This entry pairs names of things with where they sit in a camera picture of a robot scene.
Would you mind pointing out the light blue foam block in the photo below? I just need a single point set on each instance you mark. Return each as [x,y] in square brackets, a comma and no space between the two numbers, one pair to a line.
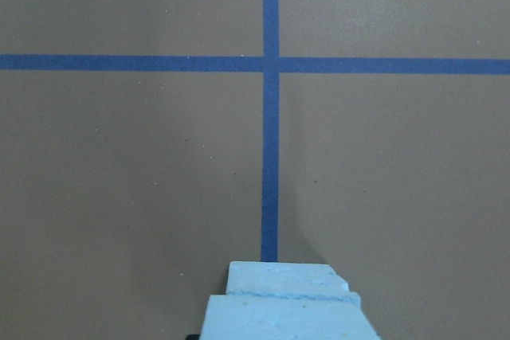
[289,281]
[249,317]

